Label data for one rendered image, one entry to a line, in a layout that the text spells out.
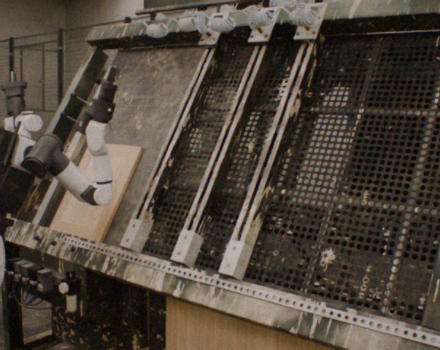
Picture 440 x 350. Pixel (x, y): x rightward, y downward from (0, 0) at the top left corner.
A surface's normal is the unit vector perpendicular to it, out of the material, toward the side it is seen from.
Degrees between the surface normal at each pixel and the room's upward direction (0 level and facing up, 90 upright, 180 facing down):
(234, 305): 57
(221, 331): 90
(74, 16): 90
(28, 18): 90
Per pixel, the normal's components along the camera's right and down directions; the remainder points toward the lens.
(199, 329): -0.61, 0.09
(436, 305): -0.50, -0.46
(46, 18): 0.73, 0.11
